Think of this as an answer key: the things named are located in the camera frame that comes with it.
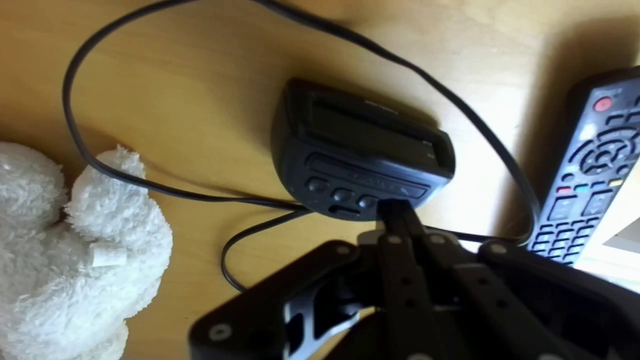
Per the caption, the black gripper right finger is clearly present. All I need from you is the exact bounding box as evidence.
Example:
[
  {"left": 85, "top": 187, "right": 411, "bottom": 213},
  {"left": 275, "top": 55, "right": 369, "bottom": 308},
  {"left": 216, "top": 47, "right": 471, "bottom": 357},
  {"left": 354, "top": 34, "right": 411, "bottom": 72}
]
[{"left": 393, "top": 199, "right": 640, "bottom": 360}]

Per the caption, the black TV remote control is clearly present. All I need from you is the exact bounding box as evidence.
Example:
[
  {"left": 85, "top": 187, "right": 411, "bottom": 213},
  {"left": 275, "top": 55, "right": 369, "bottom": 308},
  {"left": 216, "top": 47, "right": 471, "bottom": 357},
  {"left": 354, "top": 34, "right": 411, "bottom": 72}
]
[{"left": 527, "top": 66, "right": 640, "bottom": 266}]

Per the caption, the white plush toy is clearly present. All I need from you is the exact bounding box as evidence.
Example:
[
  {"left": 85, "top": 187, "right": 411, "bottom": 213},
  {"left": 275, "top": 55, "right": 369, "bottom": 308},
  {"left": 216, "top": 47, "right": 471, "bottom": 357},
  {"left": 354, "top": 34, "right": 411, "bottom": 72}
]
[{"left": 0, "top": 140, "right": 176, "bottom": 360}]

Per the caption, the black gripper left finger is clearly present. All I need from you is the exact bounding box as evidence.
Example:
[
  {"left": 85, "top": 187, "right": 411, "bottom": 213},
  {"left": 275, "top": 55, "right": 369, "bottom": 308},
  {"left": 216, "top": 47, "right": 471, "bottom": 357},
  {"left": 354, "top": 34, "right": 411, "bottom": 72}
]
[{"left": 189, "top": 199, "right": 403, "bottom": 360}]

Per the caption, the black bedside alarm clock radio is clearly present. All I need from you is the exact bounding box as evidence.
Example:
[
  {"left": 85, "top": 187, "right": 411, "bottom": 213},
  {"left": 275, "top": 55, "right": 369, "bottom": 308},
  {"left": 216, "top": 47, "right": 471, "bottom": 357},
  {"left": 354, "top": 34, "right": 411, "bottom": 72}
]
[{"left": 269, "top": 76, "right": 459, "bottom": 221}]

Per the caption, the wooden table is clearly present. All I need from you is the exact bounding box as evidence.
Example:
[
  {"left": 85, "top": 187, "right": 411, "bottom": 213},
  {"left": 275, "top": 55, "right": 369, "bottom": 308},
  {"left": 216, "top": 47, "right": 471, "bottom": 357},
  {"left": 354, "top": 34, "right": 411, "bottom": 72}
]
[{"left": 0, "top": 0, "right": 640, "bottom": 360}]

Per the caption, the thin black clock cable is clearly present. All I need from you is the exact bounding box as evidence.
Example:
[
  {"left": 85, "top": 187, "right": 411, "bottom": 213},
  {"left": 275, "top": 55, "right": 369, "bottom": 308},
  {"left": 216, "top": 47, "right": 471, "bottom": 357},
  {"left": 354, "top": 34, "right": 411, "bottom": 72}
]
[{"left": 60, "top": 0, "right": 543, "bottom": 296}]

